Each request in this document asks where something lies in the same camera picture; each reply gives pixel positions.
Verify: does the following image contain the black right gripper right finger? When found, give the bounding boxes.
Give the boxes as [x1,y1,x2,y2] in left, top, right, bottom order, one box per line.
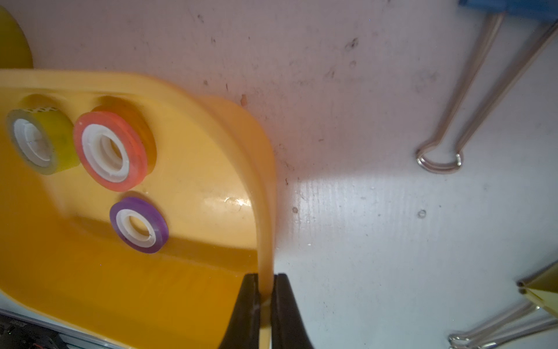
[271,273,314,349]

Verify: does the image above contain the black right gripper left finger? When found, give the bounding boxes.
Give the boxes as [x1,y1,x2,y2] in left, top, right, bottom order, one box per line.
[218,273,261,349]

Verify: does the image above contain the purple tape roll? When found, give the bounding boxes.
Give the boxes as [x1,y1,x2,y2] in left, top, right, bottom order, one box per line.
[110,196,169,254]

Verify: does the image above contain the yellow plastic storage box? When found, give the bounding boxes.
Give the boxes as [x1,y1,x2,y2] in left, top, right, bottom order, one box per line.
[1,69,276,348]

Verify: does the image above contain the red tape roll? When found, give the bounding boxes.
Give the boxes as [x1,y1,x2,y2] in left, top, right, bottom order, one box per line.
[74,100,157,192]

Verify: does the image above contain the yellow-green tape roll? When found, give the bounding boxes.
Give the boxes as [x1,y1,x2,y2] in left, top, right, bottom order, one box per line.
[6,107,80,175]
[0,7,33,69]

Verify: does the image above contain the metal binder clip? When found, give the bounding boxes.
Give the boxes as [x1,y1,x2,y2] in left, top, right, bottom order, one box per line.
[448,301,557,348]

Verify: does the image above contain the yellow sticky note pad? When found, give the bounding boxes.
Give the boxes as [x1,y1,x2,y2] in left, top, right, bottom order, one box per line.
[517,261,557,317]

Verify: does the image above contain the blue binder clip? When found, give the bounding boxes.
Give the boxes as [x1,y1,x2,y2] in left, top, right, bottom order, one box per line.
[415,0,558,175]

